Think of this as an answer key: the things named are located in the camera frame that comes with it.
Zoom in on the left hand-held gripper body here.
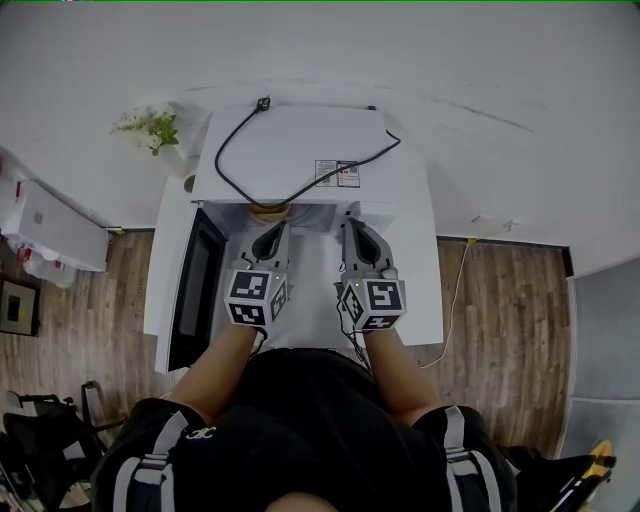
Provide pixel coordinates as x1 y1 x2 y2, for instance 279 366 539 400
223 249 297 332

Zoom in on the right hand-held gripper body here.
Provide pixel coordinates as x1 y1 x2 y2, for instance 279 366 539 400
333 259 407 333

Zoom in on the tan round food container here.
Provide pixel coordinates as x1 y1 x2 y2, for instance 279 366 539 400
247 201 292 224

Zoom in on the white microwave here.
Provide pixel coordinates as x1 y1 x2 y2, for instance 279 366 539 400
167 102 427 374

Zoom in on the person's left forearm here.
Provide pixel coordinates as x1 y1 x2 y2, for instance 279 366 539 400
168 322 269 427

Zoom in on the person's right forearm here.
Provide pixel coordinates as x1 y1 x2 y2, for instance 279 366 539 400
358 327 444 427

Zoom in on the printed label sticker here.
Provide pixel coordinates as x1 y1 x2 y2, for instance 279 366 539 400
313 159 362 190

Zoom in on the white vase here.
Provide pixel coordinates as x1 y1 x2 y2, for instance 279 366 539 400
162 142 200 179

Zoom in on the white flower bouquet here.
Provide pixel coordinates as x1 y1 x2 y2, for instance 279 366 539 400
110 102 181 157

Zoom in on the person's black clothed torso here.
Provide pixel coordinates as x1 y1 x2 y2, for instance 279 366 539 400
89 347 519 512

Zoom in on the white flat box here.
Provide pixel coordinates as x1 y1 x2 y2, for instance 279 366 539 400
0 178 112 274

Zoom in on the grey cabinet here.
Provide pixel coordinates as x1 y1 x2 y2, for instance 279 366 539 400
563 258 640 460

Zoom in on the black framed panel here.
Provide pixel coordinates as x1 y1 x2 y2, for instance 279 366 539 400
0 278 42 337

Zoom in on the black office chair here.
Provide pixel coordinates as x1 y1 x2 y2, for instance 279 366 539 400
0 380 129 512

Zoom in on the yellow and black tool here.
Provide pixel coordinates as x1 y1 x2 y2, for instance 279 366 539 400
508 438 619 512

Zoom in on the white wall cable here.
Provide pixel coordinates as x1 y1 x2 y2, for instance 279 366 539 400
418 236 517 370

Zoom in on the black power cable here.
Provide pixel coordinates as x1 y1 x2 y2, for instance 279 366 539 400
213 96 403 208

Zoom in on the grey shoulder strap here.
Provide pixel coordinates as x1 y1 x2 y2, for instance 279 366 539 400
111 409 190 512
441 405 502 512

